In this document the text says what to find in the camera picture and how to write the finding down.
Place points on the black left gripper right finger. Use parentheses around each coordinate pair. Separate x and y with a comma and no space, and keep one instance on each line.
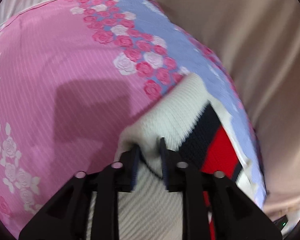
(213,206)

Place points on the white knitted sweater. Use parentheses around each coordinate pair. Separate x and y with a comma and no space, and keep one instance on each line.
(196,129)

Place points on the pink floral bed sheet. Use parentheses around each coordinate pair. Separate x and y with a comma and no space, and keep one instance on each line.
(74,74)

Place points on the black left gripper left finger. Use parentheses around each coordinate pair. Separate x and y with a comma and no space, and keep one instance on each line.
(66,213)

